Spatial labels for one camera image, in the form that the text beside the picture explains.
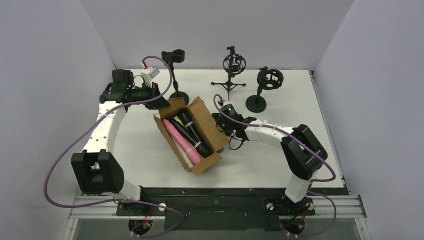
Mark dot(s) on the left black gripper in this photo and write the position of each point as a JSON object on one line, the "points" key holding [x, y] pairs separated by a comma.
{"points": [[154, 96]]}

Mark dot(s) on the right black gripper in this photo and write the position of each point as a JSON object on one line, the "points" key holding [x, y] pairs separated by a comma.
{"points": [[219, 122]]}

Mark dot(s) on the brown cardboard box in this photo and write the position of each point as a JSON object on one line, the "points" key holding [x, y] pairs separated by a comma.
{"points": [[203, 121]]}

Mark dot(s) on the shock mount stand round base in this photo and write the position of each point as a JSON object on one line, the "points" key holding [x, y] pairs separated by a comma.
{"points": [[268, 79]]}

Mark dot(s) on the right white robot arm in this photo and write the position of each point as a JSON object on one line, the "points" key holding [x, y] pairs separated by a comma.
{"points": [[304, 153]]}

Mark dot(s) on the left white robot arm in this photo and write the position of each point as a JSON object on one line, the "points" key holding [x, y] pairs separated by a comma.
{"points": [[95, 167]]}

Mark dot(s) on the pink microphone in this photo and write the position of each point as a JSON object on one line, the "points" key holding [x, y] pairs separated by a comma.
{"points": [[192, 155]]}

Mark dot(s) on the cream white microphone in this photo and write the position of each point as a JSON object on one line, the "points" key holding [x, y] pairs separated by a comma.
{"points": [[184, 155]]}

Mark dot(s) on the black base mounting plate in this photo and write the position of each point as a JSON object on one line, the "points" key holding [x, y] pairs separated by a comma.
{"points": [[218, 209]]}

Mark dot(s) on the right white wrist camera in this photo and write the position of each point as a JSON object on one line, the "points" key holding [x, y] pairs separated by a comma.
{"points": [[228, 108]]}

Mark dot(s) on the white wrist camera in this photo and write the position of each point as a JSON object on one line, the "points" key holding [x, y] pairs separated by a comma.
{"points": [[228, 108], [150, 73]]}

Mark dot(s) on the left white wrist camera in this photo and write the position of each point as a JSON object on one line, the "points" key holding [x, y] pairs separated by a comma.
{"points": [[150, 73]]}

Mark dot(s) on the tripod shock mount stand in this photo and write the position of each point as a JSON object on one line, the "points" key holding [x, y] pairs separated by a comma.
{"points": [[233, 64]]}

